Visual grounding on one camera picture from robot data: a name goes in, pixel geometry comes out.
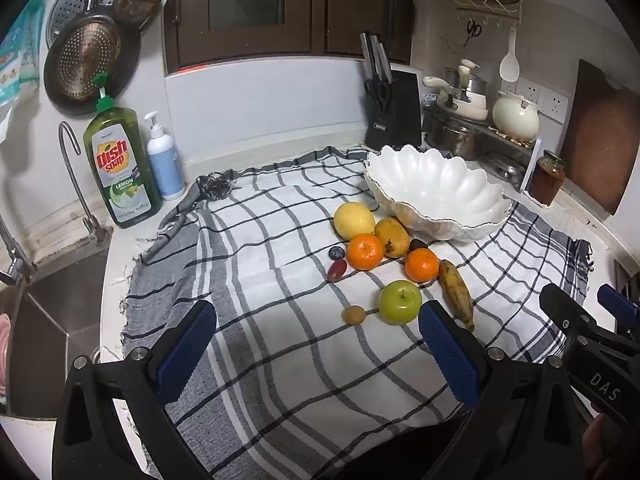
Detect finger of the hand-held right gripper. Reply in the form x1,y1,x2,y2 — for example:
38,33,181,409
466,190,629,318
540,283,596,341
597,284,640,341

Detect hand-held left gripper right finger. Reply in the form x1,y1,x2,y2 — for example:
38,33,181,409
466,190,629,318
419,301,586,480

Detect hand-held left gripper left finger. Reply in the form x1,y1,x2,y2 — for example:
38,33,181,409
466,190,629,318
52,300,218,480

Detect spotted yellow banana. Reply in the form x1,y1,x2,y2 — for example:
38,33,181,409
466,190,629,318
438,259,476,332

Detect green apple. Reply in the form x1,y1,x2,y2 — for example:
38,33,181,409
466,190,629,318
378,280,423,325

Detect orange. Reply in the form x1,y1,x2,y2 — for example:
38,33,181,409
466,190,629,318
347,234,385,271
404,248,440,283

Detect white scalloped bowl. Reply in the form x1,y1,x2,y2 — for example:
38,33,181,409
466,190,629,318
363,145,512,242

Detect person's right hand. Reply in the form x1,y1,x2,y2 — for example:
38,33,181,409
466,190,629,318
584,402,625,466

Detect grey checkered cloth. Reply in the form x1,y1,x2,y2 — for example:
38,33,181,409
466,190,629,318
120,146,593,480

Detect glass jar of sauce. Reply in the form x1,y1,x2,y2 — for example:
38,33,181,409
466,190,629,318
529,150,567,207

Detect yellow mango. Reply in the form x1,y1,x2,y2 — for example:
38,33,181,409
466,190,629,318
375,216,412,259

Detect steel sink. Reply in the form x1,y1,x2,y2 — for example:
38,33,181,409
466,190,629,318
10,247,108,418

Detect steel kitchen rack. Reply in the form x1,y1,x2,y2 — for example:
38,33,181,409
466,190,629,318
425,105,546,193

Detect steel pot lid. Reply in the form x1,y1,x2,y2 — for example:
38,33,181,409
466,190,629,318
485,152,526,183

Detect brown cutting board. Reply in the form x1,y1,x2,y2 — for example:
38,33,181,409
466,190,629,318
557,59,640,216

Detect yellow lemon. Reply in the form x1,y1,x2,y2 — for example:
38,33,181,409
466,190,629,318
333,201,376,241

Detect steel wool scrubber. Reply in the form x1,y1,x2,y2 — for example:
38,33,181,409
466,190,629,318
200,172,233,201

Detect white blue pump bottle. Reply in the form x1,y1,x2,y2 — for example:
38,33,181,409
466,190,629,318
144,111,186,202

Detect cream kettle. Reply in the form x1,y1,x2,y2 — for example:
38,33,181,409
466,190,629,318
492,91,541,142

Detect green dish soap bottle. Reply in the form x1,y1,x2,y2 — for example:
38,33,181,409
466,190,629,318
82,74,162,229

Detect large steel pot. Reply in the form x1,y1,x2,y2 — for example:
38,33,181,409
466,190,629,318
425,110,488,161

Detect steel faucet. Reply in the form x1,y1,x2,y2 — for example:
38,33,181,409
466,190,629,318
58,121,113,246

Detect cream saucepan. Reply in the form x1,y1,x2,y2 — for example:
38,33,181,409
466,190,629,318
422,76,490,121

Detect steel lidded pot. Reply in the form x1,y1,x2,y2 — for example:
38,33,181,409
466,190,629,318
445,59,488,96

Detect black knife block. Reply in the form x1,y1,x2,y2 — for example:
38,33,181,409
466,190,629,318
364,66,423,151

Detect white rice paddle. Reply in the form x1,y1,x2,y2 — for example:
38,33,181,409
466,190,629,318
499,29,521,82

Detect black kitchen scissors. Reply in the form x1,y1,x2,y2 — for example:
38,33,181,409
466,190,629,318
364,77,393,113

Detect black frying pan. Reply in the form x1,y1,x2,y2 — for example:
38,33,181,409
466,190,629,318
43,20,142,117

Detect copper strainer pan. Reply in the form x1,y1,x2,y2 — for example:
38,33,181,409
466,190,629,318
50,0,123,102

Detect blue white package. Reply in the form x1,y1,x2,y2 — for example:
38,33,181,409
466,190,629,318
0,0,46,141

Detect white wall socket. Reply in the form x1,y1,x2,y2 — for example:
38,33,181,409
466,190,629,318
505,77,571,121

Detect steel knife handles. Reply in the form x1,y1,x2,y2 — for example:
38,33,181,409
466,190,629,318
361,32,393,83

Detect white wire hook rack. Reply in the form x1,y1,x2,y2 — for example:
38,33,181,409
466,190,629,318
435,0,523,28

